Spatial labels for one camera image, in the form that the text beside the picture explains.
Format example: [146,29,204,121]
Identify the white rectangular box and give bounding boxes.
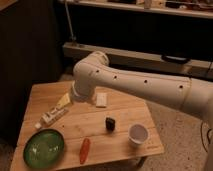
[96,93,107,107]

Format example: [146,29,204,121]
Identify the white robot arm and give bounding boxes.
[68,51,213,129]

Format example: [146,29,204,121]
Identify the orange carrot toy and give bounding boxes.
[79,138,90,164]

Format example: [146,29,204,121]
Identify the wooden table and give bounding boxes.
[10,82,164,171]

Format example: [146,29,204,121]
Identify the black handle on shelf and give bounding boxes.
[161,55,191,64]

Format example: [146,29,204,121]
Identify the white paper cup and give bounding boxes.
[128,124,148,148]

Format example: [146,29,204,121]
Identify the green glass plate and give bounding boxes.
[23,129,65,169]

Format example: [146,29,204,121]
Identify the yellowish pointed end tool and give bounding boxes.
[56,93,71,109]

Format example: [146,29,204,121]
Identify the white tube bottle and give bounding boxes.
[34,108,68,130]

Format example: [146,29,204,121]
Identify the metal pole stand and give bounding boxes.
[64,0,77,45]

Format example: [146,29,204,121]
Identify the wooden shelf bench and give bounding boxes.
[63,42,213,81]

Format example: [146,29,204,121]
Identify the black eraser block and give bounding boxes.
[105,117,115,131]

